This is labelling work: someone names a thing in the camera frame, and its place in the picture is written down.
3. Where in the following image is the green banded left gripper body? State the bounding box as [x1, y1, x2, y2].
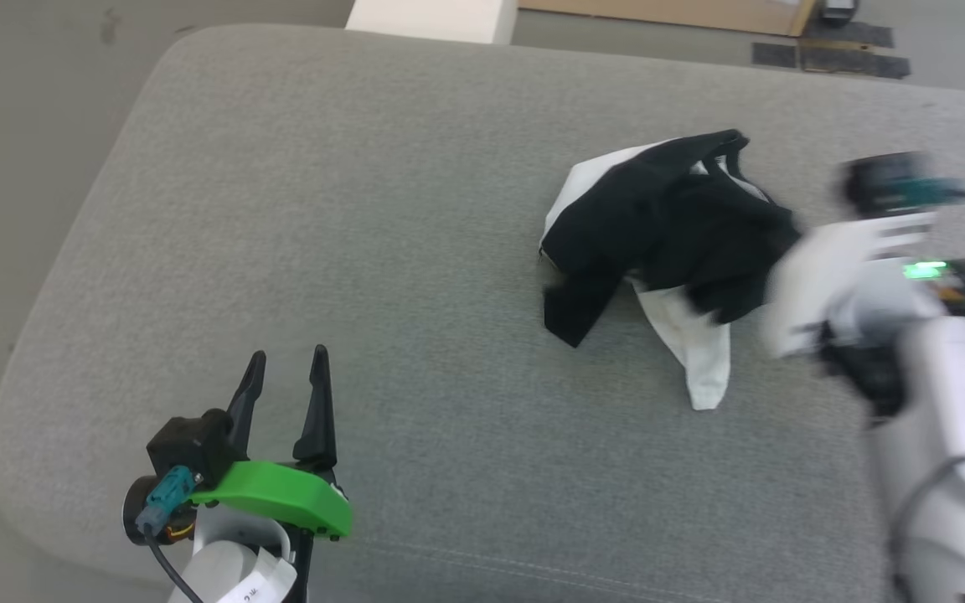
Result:
[188, 458, 355, 603]

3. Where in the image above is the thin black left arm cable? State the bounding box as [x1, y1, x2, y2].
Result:
[134, 466, 207, 603]

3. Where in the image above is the black floor mat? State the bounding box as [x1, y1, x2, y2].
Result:
[751, 20, 912, 81]

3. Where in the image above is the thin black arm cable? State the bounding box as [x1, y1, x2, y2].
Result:
[134, 466, 207, 603]
[886, 442, 965, 591]

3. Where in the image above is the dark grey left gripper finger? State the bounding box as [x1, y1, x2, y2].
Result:
[226, 350, 267, 458]
[292, 343, 338, 472]

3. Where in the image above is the white box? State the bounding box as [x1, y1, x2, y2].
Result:
[345, 0, 519, 45]

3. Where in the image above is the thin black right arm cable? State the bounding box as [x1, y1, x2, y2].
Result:
[886, 442, 965, 591]

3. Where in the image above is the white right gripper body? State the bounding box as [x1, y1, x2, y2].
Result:
[761, 211, 948, 361]

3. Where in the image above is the black and white garment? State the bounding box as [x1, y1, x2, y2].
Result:
[539, 129, 803, 412]

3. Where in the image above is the brown cardboard board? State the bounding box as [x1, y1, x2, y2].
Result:
[519, 0, 818, 39]

